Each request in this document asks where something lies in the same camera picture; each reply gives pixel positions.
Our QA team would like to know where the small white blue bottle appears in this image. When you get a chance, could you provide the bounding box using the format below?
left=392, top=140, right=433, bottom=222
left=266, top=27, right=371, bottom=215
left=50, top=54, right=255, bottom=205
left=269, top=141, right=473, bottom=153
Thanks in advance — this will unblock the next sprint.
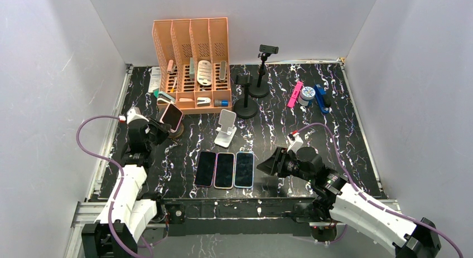
left=298, top=86, right=316, bottom=107

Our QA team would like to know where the black round-base phone stand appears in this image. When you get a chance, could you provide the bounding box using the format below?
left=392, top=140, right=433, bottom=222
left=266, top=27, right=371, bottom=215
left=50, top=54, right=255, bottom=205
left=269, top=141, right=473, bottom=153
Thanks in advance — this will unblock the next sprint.
left=233, top=75, right=259, bottom=119

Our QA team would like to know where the teal small box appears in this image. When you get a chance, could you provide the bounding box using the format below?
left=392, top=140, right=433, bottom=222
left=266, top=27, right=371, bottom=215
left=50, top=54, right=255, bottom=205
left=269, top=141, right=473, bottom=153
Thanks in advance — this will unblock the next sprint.
left=153, top=89, right=175, bottom=104

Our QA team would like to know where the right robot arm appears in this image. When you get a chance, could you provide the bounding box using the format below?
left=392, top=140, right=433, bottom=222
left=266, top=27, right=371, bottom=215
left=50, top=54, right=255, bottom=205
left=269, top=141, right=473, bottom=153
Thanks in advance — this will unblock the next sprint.
left=257, top=147, right=441, bottom=257

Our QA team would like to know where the orange plastic file organizer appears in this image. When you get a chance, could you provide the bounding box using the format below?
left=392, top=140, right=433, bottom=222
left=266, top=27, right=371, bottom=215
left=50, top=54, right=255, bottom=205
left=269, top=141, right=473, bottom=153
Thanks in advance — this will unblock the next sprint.
left=152, top=17, right=233, bottom=114

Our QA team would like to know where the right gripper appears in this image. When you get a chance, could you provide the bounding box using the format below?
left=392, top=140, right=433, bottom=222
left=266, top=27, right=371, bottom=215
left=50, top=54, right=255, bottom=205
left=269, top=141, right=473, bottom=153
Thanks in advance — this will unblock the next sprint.
left=256, top=147, right=313, bottom=183

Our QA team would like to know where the white stapler in organizer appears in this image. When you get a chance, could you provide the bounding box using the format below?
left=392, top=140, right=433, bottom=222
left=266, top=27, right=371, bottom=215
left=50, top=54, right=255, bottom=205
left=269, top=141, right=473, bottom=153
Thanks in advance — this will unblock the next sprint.
left=196, top=97, right=212, bottom=108

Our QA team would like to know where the blue-edged smartphone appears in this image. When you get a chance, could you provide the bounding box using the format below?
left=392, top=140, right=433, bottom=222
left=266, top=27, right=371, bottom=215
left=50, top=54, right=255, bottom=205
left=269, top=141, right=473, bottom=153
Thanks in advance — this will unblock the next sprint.
left=234, top=152, right=254, bottom=189

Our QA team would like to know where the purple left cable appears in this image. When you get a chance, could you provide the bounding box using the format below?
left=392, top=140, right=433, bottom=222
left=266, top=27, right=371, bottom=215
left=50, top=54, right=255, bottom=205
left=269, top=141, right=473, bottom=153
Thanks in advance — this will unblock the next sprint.
left=76, top=115, right=165, bottom=258

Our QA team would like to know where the pink-cased tall smartphone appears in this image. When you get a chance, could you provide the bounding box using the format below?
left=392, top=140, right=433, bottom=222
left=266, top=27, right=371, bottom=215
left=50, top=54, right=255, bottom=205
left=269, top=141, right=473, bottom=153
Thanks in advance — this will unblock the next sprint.
left=214, top=153, right=235, bottom=189

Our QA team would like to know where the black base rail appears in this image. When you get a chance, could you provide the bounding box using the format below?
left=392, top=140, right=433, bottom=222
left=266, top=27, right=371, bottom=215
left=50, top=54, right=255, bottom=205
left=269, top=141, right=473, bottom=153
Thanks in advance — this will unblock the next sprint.
left=126, top=198, right=370, bottom=246

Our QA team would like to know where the pink highlighter marker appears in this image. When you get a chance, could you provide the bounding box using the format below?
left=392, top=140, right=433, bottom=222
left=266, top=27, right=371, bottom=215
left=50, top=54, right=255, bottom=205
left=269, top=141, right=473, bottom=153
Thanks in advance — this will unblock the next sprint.
left=287, top=81, right=303, bottom=109

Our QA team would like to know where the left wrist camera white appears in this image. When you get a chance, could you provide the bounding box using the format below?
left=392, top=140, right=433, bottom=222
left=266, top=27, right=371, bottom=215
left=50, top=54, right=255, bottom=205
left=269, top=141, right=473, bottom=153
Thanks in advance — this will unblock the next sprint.
left=126, top=106, right=149, bottom=124

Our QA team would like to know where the black tall phone stand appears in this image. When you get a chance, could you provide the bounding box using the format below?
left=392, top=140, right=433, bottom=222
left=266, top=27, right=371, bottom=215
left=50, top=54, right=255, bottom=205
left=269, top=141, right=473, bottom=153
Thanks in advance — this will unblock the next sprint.
left=249, top=44, right=279, bottom=98

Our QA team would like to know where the magenta-edged black smartphone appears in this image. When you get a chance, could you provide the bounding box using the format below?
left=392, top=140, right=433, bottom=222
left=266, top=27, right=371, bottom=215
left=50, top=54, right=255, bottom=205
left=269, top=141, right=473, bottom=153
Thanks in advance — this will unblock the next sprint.
left=194, top=151, right=217, bottom=187

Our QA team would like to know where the grey bottle blue cap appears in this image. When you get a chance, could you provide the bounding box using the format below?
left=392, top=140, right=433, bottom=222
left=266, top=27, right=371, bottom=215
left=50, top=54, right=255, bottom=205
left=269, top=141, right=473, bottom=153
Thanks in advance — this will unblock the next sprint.
left=214, top=99, right=229, bottom=107

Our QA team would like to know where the pink eraser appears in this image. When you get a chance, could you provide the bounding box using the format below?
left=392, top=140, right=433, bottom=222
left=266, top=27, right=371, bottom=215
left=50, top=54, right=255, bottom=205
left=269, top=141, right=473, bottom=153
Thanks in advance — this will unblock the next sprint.
left=166, top=60, right=175, bottom=74

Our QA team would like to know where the white oval label tag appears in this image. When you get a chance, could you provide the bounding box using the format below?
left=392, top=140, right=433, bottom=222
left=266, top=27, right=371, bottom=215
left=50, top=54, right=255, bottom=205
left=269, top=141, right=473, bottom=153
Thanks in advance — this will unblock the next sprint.
left=196, top=60, right=213, bottom=86

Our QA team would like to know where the beige long stapler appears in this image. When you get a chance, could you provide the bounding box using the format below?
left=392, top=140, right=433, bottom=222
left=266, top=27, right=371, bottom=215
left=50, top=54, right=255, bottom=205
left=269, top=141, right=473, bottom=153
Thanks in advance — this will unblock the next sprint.
left=218, top=60, right=226, bottom=81

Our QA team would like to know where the green white small box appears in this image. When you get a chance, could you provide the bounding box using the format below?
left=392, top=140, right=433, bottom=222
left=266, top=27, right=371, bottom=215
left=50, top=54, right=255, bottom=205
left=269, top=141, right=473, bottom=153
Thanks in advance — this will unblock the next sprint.
left=189, top=57, right=195, bottom=81

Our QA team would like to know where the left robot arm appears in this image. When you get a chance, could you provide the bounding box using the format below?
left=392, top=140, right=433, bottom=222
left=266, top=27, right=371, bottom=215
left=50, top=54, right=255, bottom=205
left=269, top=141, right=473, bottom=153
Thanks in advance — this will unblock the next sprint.
left=76, top=112, right=168, bottom=257

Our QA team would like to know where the white folding phone stand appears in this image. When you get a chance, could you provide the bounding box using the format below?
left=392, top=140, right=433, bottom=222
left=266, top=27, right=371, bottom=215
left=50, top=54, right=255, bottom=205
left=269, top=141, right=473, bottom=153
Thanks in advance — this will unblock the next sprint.
left=214, top=109, right=237, bottom=148

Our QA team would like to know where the blue stapler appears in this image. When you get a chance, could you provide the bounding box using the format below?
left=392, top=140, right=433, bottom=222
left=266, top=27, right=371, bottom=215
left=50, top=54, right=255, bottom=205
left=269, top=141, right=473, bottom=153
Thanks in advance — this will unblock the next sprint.
left=314, top=84, right=331, bottom=114

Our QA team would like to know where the white paper packet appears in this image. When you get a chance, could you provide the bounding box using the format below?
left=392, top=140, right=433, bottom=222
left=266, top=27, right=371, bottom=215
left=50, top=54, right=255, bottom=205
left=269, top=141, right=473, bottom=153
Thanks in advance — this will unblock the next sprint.
left=148, top=66, right=161, bottom=93

